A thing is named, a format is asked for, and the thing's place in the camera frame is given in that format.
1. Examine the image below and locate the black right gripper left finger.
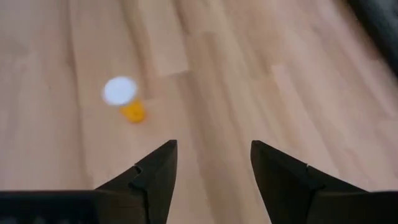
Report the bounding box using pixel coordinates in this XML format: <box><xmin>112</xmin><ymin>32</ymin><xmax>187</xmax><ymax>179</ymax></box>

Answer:
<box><xmin>95</xmin><ymin>139</ymin><xmax>178</xmax><ymax>224</ymax></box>

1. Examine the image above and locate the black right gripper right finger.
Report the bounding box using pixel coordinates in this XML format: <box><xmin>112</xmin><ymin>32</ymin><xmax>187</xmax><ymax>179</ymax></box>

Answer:
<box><xmin>250</xmin><ymin>140</ymin><xmax>369</xmax><ymax>224</ymax></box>

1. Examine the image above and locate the amber pill bottle white cap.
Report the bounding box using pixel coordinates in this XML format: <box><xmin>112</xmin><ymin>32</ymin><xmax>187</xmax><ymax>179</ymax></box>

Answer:
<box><xmin>101</xmin><ymin>76</ymin><xmax>147</xmax><ymax>124</ymax></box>

